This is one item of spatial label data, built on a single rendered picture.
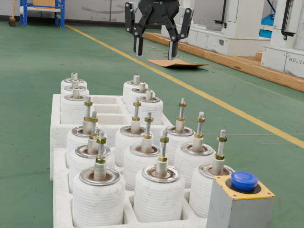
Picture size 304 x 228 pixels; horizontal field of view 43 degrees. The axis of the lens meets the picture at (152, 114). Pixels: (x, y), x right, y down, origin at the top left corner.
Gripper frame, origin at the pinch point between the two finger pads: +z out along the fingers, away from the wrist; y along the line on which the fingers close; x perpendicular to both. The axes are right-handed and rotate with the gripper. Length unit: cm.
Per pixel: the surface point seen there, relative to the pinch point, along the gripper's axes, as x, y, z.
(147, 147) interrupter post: 0.9, -0.5, 20.9
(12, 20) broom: -396, 337, 38
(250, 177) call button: 20.1, -22.9, 14.1
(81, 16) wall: -541, 305, 32
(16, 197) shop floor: -7, 39, 47
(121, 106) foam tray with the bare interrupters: -52, 27, 29
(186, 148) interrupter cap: -5.0, -8.0, 21.6
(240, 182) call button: 22.2, -21.7, 14.4
